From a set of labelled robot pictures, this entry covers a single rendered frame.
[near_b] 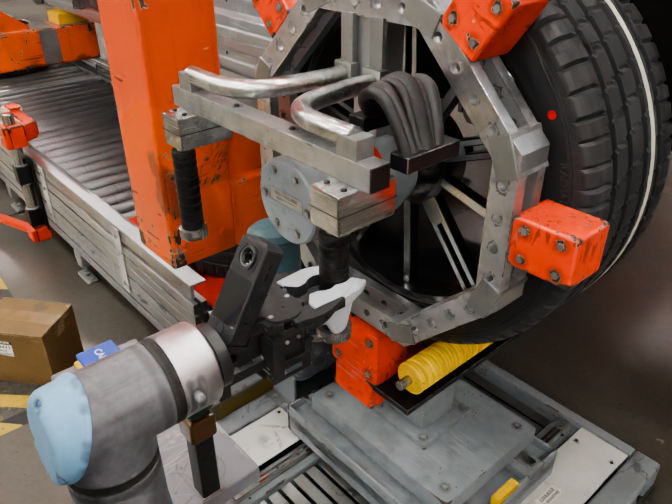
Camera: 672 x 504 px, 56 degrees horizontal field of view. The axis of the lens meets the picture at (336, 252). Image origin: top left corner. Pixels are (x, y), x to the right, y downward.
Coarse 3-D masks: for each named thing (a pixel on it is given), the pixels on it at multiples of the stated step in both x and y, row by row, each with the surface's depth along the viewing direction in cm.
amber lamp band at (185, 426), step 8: (208, 416) 86; (184, 424) 85; (192, 424) 84; (200, 424) 85; (208, 424) 86; (184, 432) 86; (192, 432) 84; (200, 432) 85; (208, 432) 86; (216, 432) 88; (192, 440) 85; (200, 440) 86
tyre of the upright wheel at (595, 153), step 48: (576, 0) 81; (624, 0) 86; (528, 48) 77; (576, 48) 76; (624, 48) 82; (528, 96) 79; (576, 96) 75; (624, 96) 80; (576, 144) 77; (624, 144) 80; (576, 192) 79; (624, 192) 83; (624, 240) 92; (528, 288) 90; (576, 288) 91; (432, 336) 110; (480, 336) 100
